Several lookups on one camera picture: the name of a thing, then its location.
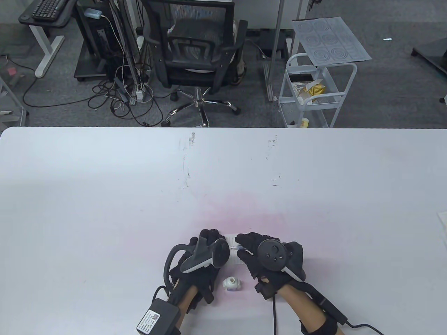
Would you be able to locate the person's left hand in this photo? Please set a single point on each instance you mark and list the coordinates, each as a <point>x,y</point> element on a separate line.
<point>202,282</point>

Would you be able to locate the person's right hand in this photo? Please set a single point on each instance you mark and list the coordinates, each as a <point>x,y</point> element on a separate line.
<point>249,258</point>

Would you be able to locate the white lined paper black text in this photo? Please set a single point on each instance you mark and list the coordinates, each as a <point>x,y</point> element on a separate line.
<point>234,258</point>

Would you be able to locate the white correction fluid bottle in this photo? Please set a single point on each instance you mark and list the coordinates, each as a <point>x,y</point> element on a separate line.
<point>232,284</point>

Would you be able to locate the person's right forearm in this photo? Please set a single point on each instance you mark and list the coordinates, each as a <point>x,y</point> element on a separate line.
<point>303,310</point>

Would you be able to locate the person's left forearm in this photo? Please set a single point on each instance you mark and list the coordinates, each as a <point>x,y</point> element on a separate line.
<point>185,303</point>

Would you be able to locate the black white tracking controller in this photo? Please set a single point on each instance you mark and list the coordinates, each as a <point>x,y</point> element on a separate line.
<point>272,254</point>
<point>216,256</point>

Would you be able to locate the small yellow white bottle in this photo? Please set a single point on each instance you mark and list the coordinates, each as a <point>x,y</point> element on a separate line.
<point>303,123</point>

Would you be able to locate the white metal utility cart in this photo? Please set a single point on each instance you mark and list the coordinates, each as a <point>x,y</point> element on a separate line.
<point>290,111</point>

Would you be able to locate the yellow packet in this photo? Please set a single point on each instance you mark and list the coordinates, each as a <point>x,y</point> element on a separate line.
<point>314,90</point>

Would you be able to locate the white paper stack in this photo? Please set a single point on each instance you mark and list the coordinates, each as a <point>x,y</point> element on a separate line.
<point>444,230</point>

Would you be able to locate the white power strip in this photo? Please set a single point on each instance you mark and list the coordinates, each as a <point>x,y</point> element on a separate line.
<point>139,92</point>

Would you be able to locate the black mesh office chair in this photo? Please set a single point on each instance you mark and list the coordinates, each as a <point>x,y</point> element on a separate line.
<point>188,66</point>

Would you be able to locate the black floor box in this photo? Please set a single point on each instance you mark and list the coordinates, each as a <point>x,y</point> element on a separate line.
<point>267,40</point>

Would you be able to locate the printed sheet with circles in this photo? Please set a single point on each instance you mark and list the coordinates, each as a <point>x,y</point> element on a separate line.
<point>331,38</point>

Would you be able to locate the black platform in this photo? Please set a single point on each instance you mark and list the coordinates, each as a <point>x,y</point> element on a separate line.
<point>433,52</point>

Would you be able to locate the white desk leg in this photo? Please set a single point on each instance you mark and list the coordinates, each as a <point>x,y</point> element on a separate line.
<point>45,52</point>

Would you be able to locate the red floor object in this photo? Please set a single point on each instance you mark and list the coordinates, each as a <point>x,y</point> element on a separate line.
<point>12,71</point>

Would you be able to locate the light blue adapter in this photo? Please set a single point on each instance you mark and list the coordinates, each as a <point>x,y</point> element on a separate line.
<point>92,13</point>

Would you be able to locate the black keyboard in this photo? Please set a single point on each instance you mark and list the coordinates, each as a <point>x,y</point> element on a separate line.
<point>47,8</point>

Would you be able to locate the black keyboard tray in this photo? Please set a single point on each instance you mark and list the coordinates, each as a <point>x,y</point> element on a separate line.
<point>28,17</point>

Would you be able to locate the aluminium frame post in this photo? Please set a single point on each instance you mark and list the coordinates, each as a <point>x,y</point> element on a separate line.
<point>277,35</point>
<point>122,45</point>

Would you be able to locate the grey metal frame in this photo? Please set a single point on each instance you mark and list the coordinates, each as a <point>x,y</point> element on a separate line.
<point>7,117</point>

